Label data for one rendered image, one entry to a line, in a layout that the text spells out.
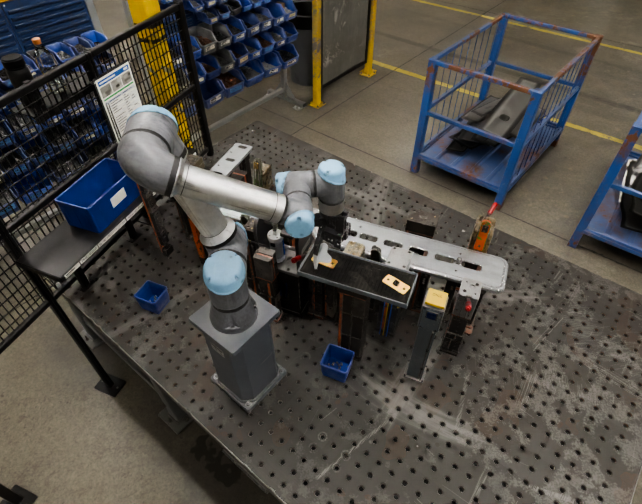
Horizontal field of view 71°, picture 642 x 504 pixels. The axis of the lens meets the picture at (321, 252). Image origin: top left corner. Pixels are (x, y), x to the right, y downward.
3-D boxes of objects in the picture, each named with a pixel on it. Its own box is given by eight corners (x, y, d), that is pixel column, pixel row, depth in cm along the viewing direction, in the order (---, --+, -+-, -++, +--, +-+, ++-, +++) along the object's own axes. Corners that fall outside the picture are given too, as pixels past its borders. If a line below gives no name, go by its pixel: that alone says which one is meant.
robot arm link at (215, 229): (218, 283, 140) (105, 140, 102) (221, 248, 151) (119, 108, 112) (254, 272, 138) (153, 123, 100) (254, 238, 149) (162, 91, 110)
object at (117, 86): (149, 122, 215) (129, 57, 193) (117, 147, 201) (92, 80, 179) (145, 121, 216) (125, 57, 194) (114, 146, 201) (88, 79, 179)
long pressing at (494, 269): (510, 255, 175) (511, 253, 174) (503, 298, 161) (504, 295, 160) (205, 176, 212) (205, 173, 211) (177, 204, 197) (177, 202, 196)
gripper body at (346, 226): (339, 251, 137) (340, 222, 129) (315, 242, 140) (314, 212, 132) (350, 236, 142) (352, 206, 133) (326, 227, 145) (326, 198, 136)
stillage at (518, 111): (476, 115, 443) (503, 11, 375) (557, 144, 407) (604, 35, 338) (409, 171, 380) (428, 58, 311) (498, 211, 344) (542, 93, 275)
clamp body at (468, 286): (464, 338, 183) (487, 280, 157) (459, 360, 176) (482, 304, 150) (440, 330, 186) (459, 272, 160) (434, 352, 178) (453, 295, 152)
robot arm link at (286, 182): (275, 191, 117) (317, 188, 118) (274, 166, 125) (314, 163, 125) (277, 214, 122) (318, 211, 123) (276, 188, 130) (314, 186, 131)
